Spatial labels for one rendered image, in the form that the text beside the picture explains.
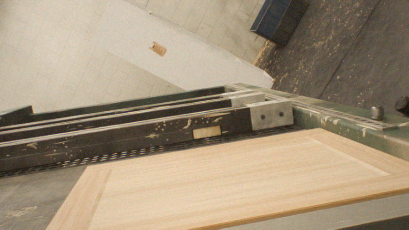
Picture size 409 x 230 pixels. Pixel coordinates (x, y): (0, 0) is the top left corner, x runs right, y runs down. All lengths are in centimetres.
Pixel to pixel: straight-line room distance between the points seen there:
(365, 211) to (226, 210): 18
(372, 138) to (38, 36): 571
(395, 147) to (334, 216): 30
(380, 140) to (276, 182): 22
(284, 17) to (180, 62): 139
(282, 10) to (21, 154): 409
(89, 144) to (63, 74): 508
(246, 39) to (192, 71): 164
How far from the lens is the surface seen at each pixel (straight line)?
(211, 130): 110
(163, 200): 63
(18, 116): 218
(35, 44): 623
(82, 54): 604
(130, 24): 443
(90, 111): 227
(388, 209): 47
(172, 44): 441
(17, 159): 116
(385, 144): 75
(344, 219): 45
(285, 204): 54
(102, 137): 110
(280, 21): 486
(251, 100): 140
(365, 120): 86
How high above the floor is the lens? 132
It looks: 10 degrees down
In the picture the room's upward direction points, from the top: 64 degrees counter-clockwise
